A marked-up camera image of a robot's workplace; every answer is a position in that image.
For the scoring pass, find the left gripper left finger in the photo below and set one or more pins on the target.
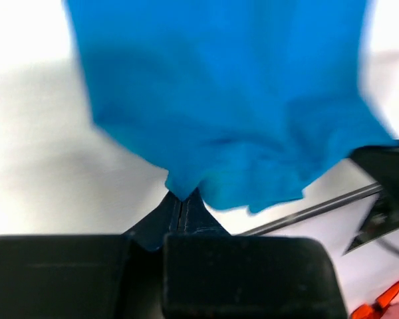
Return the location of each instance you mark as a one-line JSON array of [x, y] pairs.
[[76, 276]]

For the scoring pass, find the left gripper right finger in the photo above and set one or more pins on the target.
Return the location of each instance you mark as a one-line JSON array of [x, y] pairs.
[[208, 273]]

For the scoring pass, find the orange object at edge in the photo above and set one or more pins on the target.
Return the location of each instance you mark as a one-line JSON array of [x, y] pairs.
[[385, 306]]

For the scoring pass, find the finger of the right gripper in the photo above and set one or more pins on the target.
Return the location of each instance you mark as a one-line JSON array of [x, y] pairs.
[[382, 165]]

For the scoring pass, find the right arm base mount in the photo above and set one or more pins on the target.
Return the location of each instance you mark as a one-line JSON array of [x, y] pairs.
[[382, 219]]

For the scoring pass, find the blue polo shirt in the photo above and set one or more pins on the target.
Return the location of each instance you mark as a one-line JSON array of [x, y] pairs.
[[247, 102]]

